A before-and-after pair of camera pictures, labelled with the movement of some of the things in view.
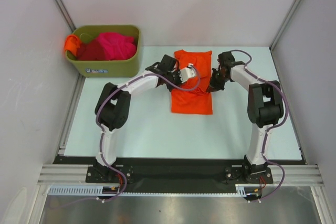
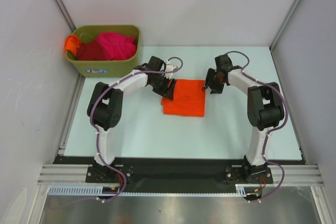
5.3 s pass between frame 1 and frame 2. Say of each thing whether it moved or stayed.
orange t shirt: moved
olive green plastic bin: stayed
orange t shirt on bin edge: stayed
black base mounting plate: stayed
